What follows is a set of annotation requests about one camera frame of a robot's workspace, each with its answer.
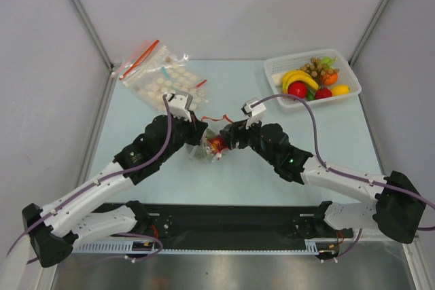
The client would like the green cucumber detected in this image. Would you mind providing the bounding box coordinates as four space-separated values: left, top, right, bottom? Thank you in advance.
305 90 315 101

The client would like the yellow lemon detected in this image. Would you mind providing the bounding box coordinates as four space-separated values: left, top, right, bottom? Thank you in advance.
331 84 351 96

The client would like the dark red apple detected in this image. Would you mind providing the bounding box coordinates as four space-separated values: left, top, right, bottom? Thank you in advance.
208 135 228 154

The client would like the white slotted cable duct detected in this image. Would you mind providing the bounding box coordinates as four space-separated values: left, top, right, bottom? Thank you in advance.
73 238 336 255

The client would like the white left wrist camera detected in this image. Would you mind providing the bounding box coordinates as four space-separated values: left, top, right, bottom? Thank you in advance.
163 92 193 122

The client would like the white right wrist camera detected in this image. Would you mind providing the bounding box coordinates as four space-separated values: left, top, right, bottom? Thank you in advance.
241 98 266 129

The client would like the bright red apple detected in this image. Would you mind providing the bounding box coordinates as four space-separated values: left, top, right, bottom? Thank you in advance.
288 81 308 98

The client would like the polka dot zip bags pile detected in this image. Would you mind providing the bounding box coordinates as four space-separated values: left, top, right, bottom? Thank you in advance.
120 41 209 111

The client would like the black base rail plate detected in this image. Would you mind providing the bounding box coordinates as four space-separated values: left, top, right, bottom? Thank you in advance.
127 201 354 244

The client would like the clear zip bag red zipper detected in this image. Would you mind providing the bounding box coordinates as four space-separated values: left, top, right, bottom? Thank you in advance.
186 114 233 162

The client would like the small red tomato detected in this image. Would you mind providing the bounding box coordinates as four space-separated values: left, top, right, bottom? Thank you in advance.
315 88 332 100

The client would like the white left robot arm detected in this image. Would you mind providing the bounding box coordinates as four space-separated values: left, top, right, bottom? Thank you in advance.
22 115 208 268

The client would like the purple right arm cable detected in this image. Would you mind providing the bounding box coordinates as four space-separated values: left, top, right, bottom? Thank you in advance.
251 94 435 264

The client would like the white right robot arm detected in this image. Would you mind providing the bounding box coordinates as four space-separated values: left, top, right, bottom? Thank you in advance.
220 122 426 244

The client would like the yellow banana bunch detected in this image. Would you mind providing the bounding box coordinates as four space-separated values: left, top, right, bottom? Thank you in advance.
281 70 319 93

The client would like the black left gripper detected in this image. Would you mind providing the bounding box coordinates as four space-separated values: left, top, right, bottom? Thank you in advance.
158 110 208 163

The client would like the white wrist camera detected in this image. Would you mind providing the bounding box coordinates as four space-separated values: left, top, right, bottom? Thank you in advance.
163 92 193 122
241 98 266 129

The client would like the green leafy vegetable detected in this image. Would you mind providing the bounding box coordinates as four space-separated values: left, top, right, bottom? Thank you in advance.
320 56 338 68

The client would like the white plastic fruit basket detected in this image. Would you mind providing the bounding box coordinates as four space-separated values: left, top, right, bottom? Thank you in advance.
264 49 362 112

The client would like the orange tangerine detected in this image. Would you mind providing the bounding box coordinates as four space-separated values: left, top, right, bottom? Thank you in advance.
321 73 338 86

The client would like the clear bag with red zipper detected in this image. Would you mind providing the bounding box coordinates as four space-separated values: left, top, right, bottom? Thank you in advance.
110 39 160 81

